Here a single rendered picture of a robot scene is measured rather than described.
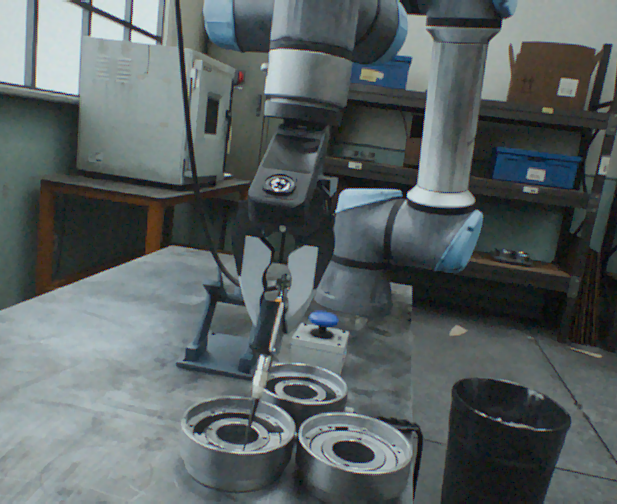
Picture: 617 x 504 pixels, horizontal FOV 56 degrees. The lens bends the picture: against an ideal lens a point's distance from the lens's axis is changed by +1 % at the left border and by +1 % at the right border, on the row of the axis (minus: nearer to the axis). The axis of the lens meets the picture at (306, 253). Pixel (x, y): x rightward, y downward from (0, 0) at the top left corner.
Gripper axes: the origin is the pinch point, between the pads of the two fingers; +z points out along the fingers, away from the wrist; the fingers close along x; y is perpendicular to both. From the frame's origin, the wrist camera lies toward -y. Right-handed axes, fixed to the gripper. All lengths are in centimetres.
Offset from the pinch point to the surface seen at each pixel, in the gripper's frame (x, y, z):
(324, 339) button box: -3.2, 22.1, 8.8
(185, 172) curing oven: 90, 210, 7
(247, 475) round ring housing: -1.1, -8.2, 11.1
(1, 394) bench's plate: 27.5, -0.4, 13.2
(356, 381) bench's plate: -8.3, 20.9, 13.3
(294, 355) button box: 0.3, 20.3, 11.1
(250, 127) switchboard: 107, 380, -19
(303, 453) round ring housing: -5.2, -5.4, 9.7
